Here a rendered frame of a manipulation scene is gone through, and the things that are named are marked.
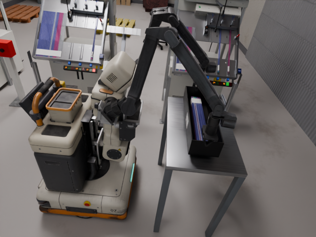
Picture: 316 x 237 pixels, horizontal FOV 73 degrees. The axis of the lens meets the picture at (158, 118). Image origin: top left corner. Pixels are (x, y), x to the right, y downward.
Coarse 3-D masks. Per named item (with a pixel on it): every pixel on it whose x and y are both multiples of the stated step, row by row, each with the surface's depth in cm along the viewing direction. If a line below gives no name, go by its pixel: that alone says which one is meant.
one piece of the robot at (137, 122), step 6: (138, 108) 139; (138, 114) 134; (126, 120) 128; (132, 120) 129; (138, 120) 129; (114, 126) 130; (120, 126) 129; (126, 126) 129; (132, 126) 128; (120, 132) 132; (126, 132) 131; (132, 132) 131; (120, 138) 135; (126, 138) 135; (132, 138) 134
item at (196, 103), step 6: (192, 96) 158; (192, 102) 152; (198, 102) 153; (192, 108) 147; (198, 108) 147; (192, 114) 145; (198, 114) 141; (198, 120) 136; (204, 120) 136; (198, 126) 131; (198, 132) 127; (198, 138) 123
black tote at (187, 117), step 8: (192, 88) 157; (184, 96) 156; (200, 96) 161; (184, 104) 152; (208, 104) 150; (184, 112) 148; (208, 112) 148; (192, 120) 141; (192, 128) 134; (192, 136) 129; (192, 144) 113; (200, 144) 113; (216, 144) 113; (192, 152) 117; (200, 152) 117; (208, 152) 117; (216, 152) 116
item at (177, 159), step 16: (176, 112) 155; (176, 128) 141; (224, 128) 146; (160, 144) 204; (176, 144) 129; (224, 144) 134; (160, 160) 213; (176, 160) 119; (192, 160) 121; (208, 160) 122; (224, 160) 123; (240, 160) 124; (240, 176) 118; (160, 192) 136; (160, 208) 143; (224, 208) 139
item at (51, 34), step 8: (48, 16) 225; (56, 16) 225; (64, 16) 226; (48, 24) 223; (56, 24) 224; (64, 24) 224; (40, 32) 222; (48, 32) 222; (56, 32) 223; (64, 32) 224; (40, 40) 221; (48, 40) 221; (56, 40) 222; (40, 48) 220; (48, 48) 220; (56, 48) 221; (48, 56) 219; (56, 56) 219
